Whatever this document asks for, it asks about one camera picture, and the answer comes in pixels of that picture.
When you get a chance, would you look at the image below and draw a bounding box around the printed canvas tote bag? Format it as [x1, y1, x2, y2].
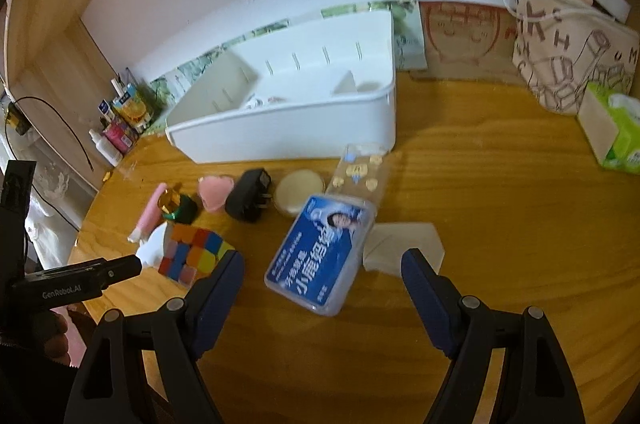
[502, 0, 640, 116]

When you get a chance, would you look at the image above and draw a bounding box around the pink hair roller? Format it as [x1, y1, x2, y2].
[127, 183, 169, 245]

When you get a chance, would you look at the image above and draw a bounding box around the small white camera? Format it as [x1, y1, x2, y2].
[137, 224, 173, 268]

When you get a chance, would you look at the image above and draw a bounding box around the black jar white lid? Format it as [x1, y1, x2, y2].
[225, 169, 274, 225]

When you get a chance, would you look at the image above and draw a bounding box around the white plastic bottle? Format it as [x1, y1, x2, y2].
[89, 129, 124, 168]

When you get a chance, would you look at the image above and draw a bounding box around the black cable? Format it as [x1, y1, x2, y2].
[14, 96, 96, 173]

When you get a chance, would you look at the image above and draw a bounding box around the round cream compact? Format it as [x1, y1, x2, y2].
[273, 169, 326, 218]

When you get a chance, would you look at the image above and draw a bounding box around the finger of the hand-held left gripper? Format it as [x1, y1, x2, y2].
[10, 255, 144, 313]

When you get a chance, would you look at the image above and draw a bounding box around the orange juice carton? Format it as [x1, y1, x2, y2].
[112, 84, 154, 131]

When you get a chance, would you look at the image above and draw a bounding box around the white plastic storage box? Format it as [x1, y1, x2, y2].
[165, 10, 398, 165]

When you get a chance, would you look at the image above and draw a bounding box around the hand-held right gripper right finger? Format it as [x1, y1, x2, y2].
[401, 248, 588, 424]

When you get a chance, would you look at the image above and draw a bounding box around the folded white paper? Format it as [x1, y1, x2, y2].
[362, 221, 446, 280]

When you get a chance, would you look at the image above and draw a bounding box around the colourful puzzle cube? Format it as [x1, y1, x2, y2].
[157, 224, 236, 290]

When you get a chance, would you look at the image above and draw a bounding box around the white foam block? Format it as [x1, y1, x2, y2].
[592, 0, 634, 25]

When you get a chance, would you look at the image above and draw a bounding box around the white lace cloth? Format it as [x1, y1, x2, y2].
[22, 139, 98, 257]

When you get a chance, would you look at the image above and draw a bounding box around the pink patterned box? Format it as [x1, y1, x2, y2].
[102, 121, 139, 153]

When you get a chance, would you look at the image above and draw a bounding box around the cardboard with face drawing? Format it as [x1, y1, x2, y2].
[417, 0, 522, 81]

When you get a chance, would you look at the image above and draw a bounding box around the small yellow device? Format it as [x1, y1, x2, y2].
[4, 103, 29, 136]

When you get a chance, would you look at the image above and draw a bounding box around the green bottle with gold cap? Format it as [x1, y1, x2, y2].
[157, 186, 199, 225]

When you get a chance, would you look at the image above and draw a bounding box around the green tissue box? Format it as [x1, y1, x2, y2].
[577, 81, 640, 175]

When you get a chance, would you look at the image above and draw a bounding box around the blue label floss box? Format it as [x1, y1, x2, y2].
[264, 194, 377, 318]

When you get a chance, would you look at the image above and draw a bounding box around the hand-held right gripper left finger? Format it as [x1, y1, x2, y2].
[62, 249, 246, 424]

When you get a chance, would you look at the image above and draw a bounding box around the person's left hand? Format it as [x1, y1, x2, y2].
[42, 310, 71, 367]

